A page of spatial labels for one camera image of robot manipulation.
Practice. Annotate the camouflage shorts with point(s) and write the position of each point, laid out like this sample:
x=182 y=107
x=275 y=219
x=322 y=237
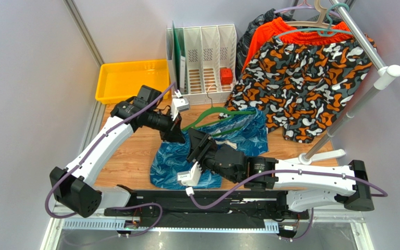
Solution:
x=301 y=89

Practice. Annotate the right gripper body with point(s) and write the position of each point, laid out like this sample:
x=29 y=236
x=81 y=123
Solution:
x=200 y=151

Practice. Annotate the blue leaf-print shorts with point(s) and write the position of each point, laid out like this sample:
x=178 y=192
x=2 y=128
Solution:
x=246 y=133

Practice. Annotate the black garment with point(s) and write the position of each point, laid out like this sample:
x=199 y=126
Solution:
x=242 y=46

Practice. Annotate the silver clothes rack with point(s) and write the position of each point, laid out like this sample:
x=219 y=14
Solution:
x=387 y=74

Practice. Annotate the green folder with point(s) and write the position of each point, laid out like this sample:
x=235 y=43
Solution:
x=179 y=58

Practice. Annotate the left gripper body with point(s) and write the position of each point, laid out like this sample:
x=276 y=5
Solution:
x=167 y=124

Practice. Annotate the red cube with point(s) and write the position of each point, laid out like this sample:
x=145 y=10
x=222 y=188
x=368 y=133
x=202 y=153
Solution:
x=226 y=76

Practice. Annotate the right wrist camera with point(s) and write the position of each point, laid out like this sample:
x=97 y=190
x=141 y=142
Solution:
x=190 y=178

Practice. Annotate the orange shorts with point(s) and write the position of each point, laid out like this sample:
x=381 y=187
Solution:
x=268 y=30

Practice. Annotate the teal hanger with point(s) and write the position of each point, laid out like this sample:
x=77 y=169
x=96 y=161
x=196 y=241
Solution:
x=328 y=29

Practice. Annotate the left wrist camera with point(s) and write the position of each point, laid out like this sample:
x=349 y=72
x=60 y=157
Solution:
x=179 y=104

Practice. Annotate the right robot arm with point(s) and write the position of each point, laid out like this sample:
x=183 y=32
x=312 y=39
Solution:
x=306 y=186

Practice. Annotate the yellow plastic bin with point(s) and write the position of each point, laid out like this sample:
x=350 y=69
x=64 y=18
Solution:
x=119 y=81

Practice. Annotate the white file organizer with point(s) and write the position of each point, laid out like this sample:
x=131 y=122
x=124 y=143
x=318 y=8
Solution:
x=207 y=49

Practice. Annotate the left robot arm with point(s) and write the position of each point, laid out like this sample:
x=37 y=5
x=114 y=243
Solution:
x=74 y=186

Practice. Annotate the purple hanger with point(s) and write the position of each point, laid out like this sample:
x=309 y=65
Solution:
x=304 y=10

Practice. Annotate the green hanger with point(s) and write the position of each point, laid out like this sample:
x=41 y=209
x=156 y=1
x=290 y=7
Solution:
x=212 y=110

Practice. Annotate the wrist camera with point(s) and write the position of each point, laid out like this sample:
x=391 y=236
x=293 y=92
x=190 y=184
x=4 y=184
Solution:
x=179 y=104
x=190 y=178

